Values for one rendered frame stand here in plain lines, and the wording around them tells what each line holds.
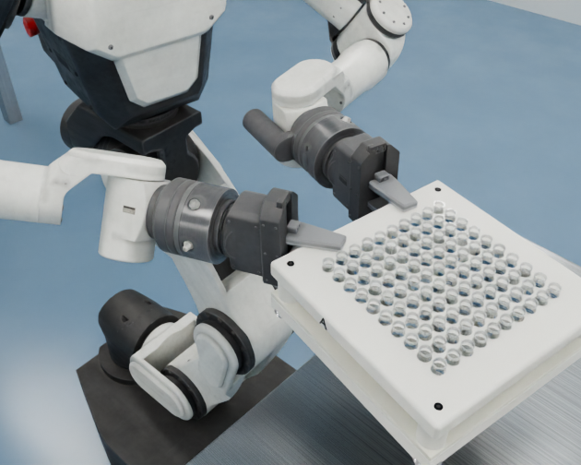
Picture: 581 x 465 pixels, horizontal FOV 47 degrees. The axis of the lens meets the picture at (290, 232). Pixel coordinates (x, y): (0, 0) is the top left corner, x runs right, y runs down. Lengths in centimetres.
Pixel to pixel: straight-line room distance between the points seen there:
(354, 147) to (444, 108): 236
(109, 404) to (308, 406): 100
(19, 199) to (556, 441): 65
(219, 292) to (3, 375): 106
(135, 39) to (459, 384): 65
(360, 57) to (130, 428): 105
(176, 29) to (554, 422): 72
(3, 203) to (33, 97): 260
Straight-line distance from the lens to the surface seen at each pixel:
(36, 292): 233
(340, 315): 65
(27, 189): 79
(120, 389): 178
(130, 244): 80
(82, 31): 99
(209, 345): 124
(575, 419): 87
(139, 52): 102
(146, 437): 169
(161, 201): 76
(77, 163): 78
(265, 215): 70
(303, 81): 93
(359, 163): 78
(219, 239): 74
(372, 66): 106
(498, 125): 309
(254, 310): 123
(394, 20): 110
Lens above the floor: 157
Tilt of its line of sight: 41 degrees down
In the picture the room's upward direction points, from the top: straight up
